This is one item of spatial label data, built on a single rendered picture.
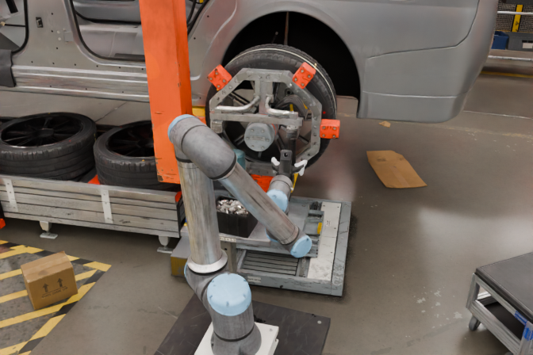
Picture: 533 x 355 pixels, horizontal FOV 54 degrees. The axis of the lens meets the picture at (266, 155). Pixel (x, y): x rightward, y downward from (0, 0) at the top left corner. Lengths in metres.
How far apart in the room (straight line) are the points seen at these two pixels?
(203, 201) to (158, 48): 0.93
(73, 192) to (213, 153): 1.71
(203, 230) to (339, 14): 1.43
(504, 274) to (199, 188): 1.47
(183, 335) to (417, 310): 1.21
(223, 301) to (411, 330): 1.15
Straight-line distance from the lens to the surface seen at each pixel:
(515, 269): 2.68
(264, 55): 2.53
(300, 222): 2.96
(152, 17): 2.48
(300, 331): 2.21
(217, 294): 1.88
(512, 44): 6.40
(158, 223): 3.04
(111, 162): 3.12
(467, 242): 3.40
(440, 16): 2.82
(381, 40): 2.83
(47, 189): 3.30
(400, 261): 3.12
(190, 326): 2.25
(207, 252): 1.93
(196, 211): 1.83
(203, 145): 1.61
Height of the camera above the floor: 1.86
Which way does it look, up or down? 26 degrees down
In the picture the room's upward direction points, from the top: straight up
